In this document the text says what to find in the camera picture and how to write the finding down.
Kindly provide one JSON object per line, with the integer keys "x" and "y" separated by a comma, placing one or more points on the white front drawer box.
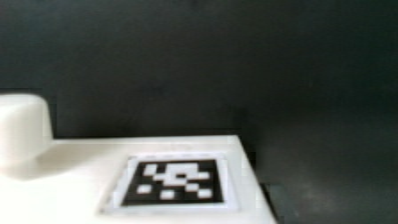
{"x": 155, "y": 180}

